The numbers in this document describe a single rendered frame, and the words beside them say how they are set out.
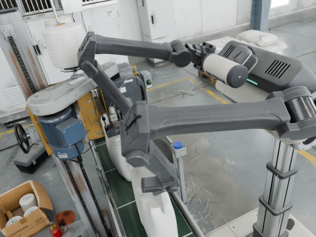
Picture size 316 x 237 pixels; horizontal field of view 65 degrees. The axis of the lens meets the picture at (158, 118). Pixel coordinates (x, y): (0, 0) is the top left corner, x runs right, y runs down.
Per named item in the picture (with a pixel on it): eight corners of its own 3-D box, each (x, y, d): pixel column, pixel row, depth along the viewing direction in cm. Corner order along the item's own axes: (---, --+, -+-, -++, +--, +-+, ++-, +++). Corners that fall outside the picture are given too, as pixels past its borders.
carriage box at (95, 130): (106, 137, 146) (91, 89, 129) (46, 157, 136) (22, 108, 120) (97, 118, 165) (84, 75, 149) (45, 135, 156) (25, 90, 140)
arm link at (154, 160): (144, 154, 52) (139, 111, 57) (119, 160, 53) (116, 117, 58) (183, 192, 89) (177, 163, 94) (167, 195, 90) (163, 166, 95)
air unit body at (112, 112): (122, 130, 142) (116, 107, 134) (114, 133, 141) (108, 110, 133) (120, 127, 146) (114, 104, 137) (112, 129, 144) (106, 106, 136)
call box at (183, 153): (186, 154, 160) (186, 146, 157) (176, 158, 158) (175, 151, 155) (181, 147, 167) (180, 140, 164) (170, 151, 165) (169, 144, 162)
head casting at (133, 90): (150, 115, 152) (142, 70, 136) (112, 128, 145) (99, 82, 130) (135, 97, 176) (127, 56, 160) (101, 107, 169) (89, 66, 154)
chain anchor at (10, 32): (17, 39, 109) (11, 24, 106) (4, 41, 108) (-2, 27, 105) (17, 37, 112) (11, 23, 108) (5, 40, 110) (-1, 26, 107)
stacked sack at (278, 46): (289, 50, 404) (290, 41, 397) (256, 60, 386) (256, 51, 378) (269, 44, 440) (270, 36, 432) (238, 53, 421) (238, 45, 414)
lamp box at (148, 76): (153, 88, 144) (151, 73, 139) (146, 90, 143) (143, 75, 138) (148, 83, 150) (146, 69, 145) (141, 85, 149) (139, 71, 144)
